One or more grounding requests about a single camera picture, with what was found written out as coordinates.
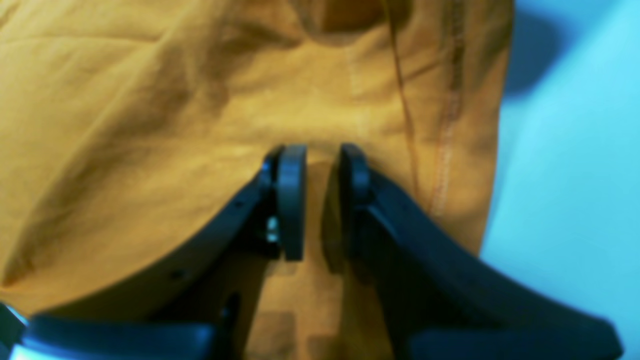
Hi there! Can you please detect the orange t-shirt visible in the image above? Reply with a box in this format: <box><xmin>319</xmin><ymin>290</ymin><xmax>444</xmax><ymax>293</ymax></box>
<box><xmin>1</xmin><ymin>0</ymin><xmax>515</xmax><ymax>360</ymax></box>

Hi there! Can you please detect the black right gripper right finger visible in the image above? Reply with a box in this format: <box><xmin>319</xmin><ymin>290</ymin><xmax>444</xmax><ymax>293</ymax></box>
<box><xmin>336</xmin><ymin>143</ymin><xmax>624</xmax><ymax>360</ymax></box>

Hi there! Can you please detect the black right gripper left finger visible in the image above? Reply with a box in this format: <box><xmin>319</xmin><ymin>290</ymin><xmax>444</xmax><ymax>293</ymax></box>
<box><xmin>1</xmin><ymin>145</ymin><xmax>307</xmax><ymax>360</ymax></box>

